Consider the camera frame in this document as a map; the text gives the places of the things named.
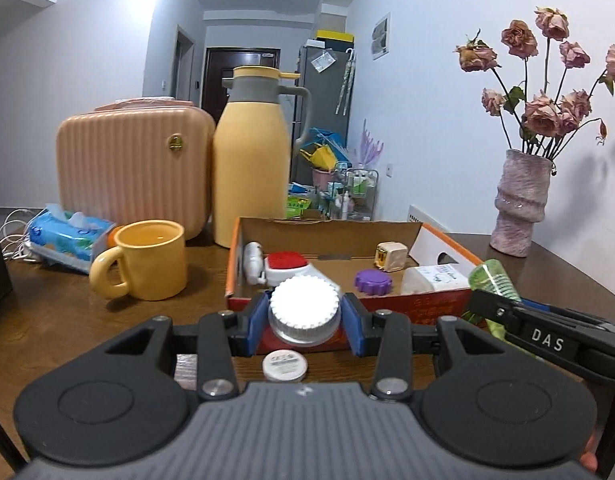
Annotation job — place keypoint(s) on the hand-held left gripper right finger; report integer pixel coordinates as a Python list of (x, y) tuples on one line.
[(355, 327)]

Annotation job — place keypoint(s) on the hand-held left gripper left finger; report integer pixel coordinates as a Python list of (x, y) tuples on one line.
[(257, 327)]

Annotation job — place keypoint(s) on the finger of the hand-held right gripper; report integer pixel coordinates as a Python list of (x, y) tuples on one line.
[(490, 307), (562, 319)]

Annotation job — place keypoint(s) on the green spray bottle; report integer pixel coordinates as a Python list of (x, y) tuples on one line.
[(492, 275)]

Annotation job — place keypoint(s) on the purple ridged cap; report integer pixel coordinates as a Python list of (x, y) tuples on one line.
[(372, 282)]

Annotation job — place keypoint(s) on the white ridged bottle cap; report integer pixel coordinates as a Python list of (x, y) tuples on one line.
[(303, 305)]

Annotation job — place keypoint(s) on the red cardboard box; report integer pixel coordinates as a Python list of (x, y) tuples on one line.
[(437, 305)]

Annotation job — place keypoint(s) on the white plastic bottle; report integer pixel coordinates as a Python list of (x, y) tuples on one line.
[(435, 279)]

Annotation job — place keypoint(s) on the small white tube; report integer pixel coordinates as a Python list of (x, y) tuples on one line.
[(254, 260)]

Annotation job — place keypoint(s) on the red and white lint brush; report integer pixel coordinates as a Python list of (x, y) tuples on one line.
[(287, 262)]

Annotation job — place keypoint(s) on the beige square charger cube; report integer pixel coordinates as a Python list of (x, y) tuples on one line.
[(391, 256)]

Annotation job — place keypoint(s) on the person's right hand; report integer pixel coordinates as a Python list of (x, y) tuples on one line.
[(590, 461)]

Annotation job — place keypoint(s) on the printed white jar lid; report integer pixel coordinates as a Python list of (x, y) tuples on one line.
[(285, 366)]

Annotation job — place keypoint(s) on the pink textured vase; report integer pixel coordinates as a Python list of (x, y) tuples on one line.
[(520, 205)]

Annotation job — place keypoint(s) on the yellow mug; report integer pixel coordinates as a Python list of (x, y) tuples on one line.
[(152, 260)]

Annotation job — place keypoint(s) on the green packet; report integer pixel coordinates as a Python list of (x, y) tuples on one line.
[(298, 207)]

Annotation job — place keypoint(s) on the yellow thermos jug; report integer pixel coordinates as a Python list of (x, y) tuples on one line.
[(250, 180)]

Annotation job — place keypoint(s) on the pink plastic pot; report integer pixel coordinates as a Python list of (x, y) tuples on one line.
[(323, 177)]

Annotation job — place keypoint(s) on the yellow watering can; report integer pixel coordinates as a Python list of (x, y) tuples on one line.
[(320, 157)]

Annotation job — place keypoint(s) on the purple dried grass bunch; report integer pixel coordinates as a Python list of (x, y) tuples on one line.
[(371, 145)]

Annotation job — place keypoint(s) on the bunch of dried pink roses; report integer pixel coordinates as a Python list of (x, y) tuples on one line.
[(542, 115)]

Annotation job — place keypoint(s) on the peach ribbed suitcase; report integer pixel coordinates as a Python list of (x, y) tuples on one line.
[(132, 170)]

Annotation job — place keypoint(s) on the blue tissue pack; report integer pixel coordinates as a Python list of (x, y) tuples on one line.
[(67, 232)]

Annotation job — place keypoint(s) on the grey refrigerator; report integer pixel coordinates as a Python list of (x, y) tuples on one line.
[(325, 100)]

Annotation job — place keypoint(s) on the pale folded umbrella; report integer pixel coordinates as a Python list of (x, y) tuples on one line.
[(346, 82)]

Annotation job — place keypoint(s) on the dark brown entrance door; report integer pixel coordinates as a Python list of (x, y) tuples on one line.
[(220, 80)]

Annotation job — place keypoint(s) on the clear plastic bag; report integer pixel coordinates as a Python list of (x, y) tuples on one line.
[(323, 61)]

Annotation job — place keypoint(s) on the grey interior door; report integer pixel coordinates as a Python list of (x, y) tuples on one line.
[(184, 65)]

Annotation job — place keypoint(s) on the yellow and black box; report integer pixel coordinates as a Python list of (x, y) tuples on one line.
[(335, 38)]

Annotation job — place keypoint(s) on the framed wall picture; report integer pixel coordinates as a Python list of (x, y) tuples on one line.
[(381, 36)]

